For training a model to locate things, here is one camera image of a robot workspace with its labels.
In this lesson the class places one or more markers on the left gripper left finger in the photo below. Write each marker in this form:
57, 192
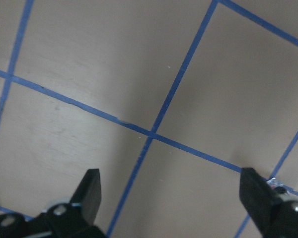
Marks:
87, 196

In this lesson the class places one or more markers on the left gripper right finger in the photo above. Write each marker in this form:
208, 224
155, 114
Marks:
258, 199

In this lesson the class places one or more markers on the yellow push button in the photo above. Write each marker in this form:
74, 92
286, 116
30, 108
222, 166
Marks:
277, 186

